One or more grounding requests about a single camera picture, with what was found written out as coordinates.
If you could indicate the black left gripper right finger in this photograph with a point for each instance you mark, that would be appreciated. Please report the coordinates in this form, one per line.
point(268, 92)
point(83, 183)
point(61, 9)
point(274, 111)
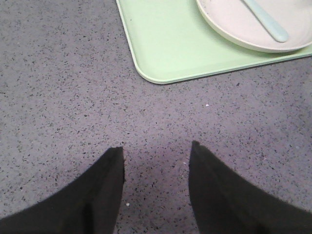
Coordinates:
point(225, 203)

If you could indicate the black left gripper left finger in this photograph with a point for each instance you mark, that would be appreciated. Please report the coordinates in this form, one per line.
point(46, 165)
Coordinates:
point(88, 205)

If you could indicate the light blue plastic spoon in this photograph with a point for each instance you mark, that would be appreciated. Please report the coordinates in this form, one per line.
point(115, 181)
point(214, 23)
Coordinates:
point(275, 30)

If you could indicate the cream white round plate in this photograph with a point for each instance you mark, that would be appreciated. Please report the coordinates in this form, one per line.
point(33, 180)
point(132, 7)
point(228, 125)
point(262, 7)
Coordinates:
point(233, 20)

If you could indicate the light green plastic tray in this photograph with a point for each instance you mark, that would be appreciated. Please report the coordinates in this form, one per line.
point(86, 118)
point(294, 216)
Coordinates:
point(170, 41)

